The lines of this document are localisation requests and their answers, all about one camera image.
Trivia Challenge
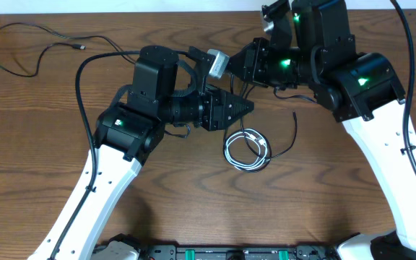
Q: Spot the white cable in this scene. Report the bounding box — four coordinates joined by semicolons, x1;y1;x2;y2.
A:
224;129;269;170

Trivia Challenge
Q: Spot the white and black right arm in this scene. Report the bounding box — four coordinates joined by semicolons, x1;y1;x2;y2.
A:
227;0;416;259

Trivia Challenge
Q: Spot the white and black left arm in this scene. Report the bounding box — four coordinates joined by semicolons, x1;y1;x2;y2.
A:
32;45;254;259

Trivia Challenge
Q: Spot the black left camera cable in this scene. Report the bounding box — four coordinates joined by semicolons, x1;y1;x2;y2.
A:
48;50;142;260

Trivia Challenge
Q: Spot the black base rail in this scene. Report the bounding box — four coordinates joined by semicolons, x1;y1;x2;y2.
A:
92;233;339;260

